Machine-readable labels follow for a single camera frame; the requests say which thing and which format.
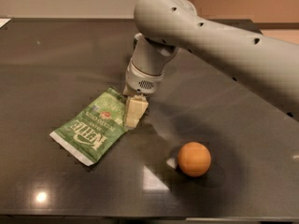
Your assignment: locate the white paper sheet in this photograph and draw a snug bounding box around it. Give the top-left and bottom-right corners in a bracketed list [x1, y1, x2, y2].
[0, 19, 11, 29]

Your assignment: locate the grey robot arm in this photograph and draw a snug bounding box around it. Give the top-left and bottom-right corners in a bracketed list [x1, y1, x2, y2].
[123, 0, 299, 129]

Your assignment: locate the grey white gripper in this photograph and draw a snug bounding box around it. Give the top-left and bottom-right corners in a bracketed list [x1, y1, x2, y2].
[122, 33, 178, 130]

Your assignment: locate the orange fruit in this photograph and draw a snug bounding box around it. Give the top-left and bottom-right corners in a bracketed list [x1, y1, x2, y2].
[178, 142, 211, 177]

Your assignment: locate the green jalapeno chip bag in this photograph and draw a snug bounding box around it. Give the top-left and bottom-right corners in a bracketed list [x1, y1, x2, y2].
[50, 87, 127, 166]

